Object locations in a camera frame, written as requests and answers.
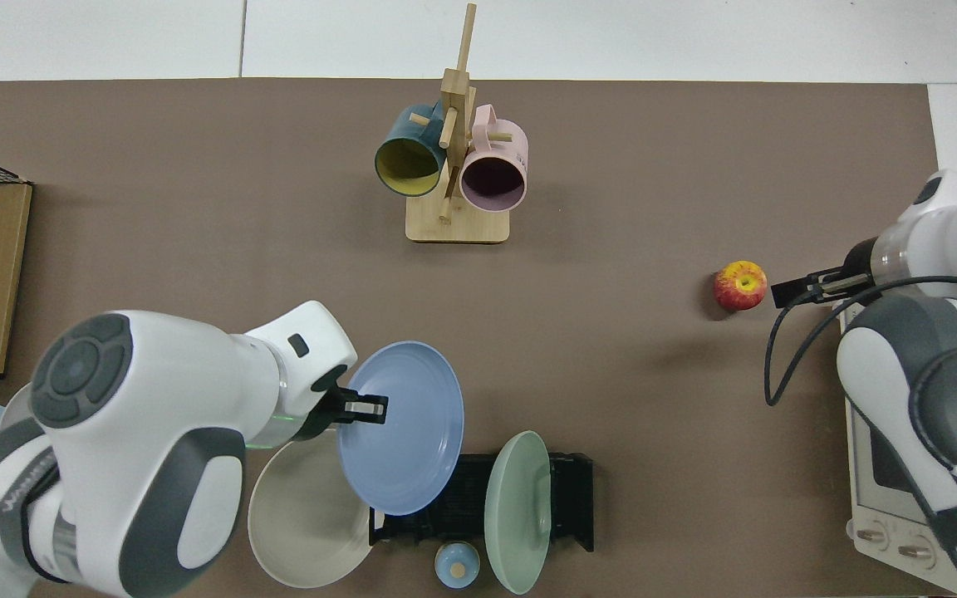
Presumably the pale toaster oven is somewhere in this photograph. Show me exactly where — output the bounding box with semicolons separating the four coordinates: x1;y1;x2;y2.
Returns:
840;299;957;596

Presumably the brown table cloth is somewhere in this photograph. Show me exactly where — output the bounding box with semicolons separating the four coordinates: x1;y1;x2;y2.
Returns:
0;79;940;598

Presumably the small blue round lid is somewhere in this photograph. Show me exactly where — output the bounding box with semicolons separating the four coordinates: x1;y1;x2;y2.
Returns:
434;542;481;591

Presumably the wooden cup stand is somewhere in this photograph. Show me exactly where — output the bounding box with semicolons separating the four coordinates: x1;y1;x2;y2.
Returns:
405;2;511;244

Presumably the dark teal mug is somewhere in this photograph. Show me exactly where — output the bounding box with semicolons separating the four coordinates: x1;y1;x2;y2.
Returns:
374;102;449;199

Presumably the beige plate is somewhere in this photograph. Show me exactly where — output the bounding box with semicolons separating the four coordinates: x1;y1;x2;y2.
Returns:
248;432;384;590

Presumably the pink mug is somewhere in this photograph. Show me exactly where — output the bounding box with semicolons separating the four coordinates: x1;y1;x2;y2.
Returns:
459;104;529;213

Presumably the green plate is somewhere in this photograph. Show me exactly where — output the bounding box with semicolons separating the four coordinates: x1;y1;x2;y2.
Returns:
483;430;552;596

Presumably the black dish rack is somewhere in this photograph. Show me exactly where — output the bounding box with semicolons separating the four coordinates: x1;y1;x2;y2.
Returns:
369;453;595;553

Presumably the red yellow apple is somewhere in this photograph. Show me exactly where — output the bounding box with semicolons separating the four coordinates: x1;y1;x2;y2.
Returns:
713;260;768;312

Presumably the pale grey plate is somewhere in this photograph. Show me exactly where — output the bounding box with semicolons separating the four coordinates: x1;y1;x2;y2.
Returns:
0;382;34;434

